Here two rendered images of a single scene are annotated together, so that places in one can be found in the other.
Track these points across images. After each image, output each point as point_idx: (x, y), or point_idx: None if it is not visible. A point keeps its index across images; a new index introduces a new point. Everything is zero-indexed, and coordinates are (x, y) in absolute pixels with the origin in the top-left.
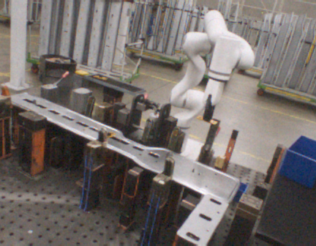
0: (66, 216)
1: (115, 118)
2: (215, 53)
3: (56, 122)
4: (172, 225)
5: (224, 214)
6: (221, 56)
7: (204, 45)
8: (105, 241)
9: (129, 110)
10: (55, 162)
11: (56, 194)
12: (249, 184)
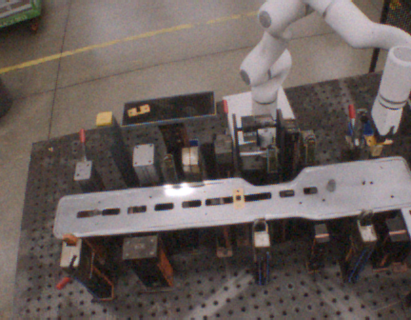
0: (258, 304)
1: (207, 157)
2: (394, 82)
3: (165, 228)
4: (346, 229)
5: None
6: (404, 86)
7: (298, 15)
8: (318, 299)
9: (223, 139)
10: (174, 250)
11: (219, 287)
12: (354, 108)
